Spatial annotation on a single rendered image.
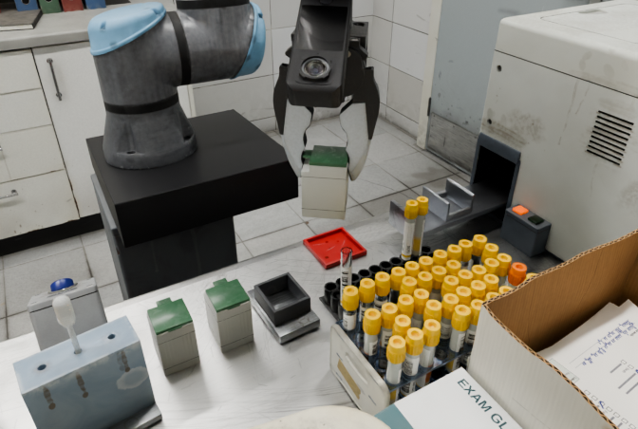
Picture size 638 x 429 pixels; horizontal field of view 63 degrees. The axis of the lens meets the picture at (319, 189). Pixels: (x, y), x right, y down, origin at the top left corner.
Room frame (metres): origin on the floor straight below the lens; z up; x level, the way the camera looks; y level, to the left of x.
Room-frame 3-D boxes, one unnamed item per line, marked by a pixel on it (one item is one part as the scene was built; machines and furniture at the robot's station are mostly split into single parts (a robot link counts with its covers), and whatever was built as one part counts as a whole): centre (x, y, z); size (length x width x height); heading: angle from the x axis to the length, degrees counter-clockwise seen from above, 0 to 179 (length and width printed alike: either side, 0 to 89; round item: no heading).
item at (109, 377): (0.32, 0.22, 0.92); 0.10 x 0.07 x 0.10; 126
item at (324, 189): (0.47, -0.01, 1.06); 0.05 x 0.04 x 0.06; 83
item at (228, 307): (0.44, 0.10, 0.91); 0.05 x 0.04 x 0.07; 29
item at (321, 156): (0.47, -0.01, 1.09); 0.05 x 0.04 x 0.01; 83
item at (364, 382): (0.39, -0.12, 0.91); 0.20 x 0.10 x 0.07; 119
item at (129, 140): (0.79, 0.29, 0.99); 0.15 x 0.15 x 0.10
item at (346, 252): (0.46, -0.03, 0.93); 0.01 x 0.01 x 0.10
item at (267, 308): (0.47, 0.05, 0.89); 0.09 x 0.05 x 0.04; 32
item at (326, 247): (0.60, -0.02, 0.88); 0.07 x 0.07 x 0.01; 29
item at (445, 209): (0.66, -0.21, 0.92); 0.21 x 0.07 x 0.05; 119
